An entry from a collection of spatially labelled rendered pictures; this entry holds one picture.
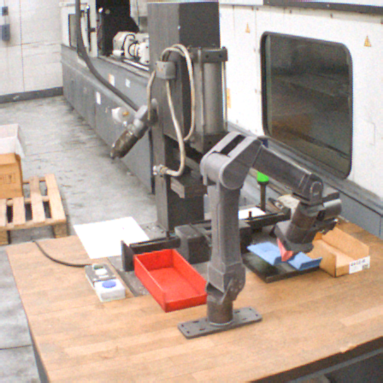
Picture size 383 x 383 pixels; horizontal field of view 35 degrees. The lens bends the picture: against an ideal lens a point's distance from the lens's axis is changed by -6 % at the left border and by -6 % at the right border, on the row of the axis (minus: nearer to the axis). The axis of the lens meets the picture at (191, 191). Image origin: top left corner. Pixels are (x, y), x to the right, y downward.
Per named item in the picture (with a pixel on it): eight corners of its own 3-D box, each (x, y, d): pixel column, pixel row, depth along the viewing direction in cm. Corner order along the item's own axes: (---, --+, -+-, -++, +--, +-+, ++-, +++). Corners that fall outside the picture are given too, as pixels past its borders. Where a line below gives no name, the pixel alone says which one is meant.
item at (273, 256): (275, 267, 164) (275, 256, 163) (247, 248, 178) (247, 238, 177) (297, 261, 167) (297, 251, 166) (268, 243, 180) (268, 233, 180)
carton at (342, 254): (333, 280, 169) (336, 255, 167) (290, 250, 192) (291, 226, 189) (368, 270, 174) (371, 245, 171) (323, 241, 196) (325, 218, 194)
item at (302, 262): (301, 272, 169) (302, 262, 168) (273, 253, 183) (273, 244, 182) (321, 267, 172) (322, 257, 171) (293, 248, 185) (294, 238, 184)
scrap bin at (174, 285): (165, 313, 155) (163, 292, 153) (134, 274, 177) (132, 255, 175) (209, 303, 160) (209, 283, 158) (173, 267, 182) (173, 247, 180)
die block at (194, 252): (188, 265, 182) (187, 241, 180) (175, 253, 191) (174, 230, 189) (250, 252, 189) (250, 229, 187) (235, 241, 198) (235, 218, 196)
